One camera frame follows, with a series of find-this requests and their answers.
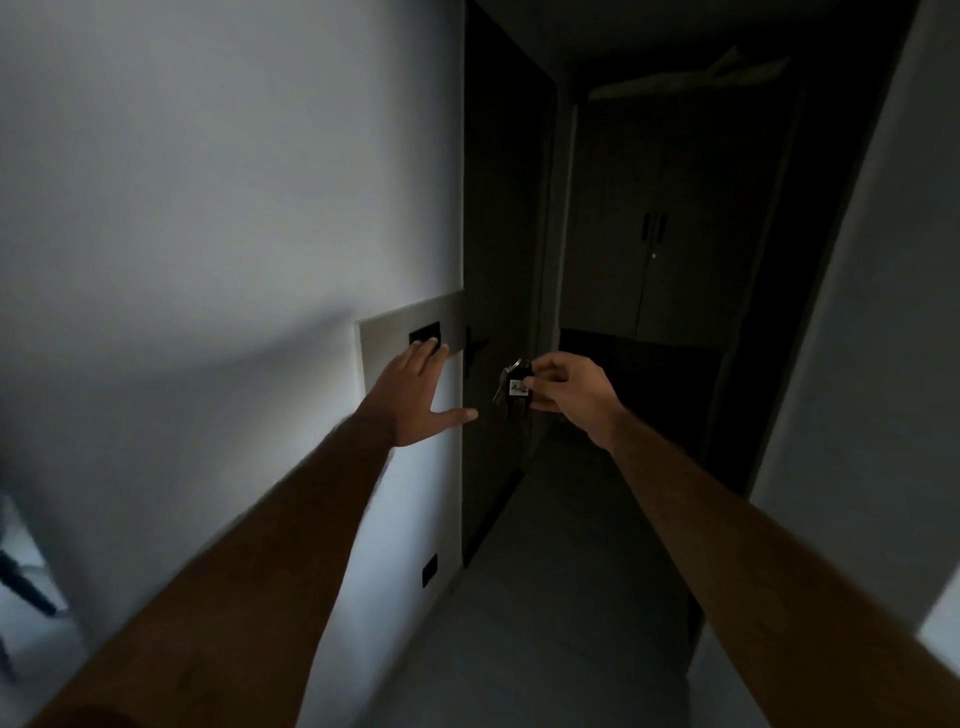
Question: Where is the person's right hand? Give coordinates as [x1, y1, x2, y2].
[522, 352, 630, 453]

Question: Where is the person's right forearm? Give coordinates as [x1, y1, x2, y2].
[606, 408, 960, 728]

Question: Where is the dark door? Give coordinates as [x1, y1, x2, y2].
[460, 0, 560, 568]

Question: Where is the bunch of keys with tag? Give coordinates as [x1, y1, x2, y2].
[492, 358, 535, 420]

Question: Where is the person's left forearm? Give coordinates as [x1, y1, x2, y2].
[28, 411, 394, 728]

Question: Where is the person's left hand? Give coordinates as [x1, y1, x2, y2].
[358, 338, 480, 449]

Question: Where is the dark wardrobe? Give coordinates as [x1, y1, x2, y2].
[558, 71, 807, 354]

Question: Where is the dark door handle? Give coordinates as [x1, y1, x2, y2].
[463, 325, 490, 378]

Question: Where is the grey wall panel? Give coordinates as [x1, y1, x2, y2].
[355, 292, 468, 397]

